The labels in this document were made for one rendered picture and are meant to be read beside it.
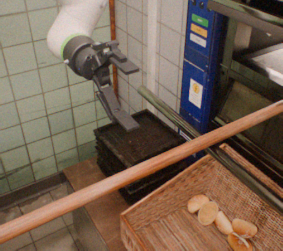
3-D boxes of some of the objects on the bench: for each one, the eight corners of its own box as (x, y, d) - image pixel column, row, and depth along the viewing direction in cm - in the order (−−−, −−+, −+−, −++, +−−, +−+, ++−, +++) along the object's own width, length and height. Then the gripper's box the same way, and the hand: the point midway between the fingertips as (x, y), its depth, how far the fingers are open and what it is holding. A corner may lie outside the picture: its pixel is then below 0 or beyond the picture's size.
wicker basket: (216, 188, 148) (225, 139, 133) (334, 302, 109) (367, 251, 93) (118, 239, 128) (114, 188, 112) (220, 402, 88) (237, 359, 72)
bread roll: (208, 230, 132) (208, 228, 127) (194, 220, 135) (193, 218, 130) (222, 209, 135) (222, 206, 130) (207, 199, 137) (206, 196, 133)
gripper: (99, 7, 78) (150, 39, 63) (105, 99, 92) (148, 143, 77) (68, 13, 74) (114, 48, 59) (79, 107, 89) (119, 154, 74)
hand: (130, 99), depth 69 cm, fingers open, 13 cm apart
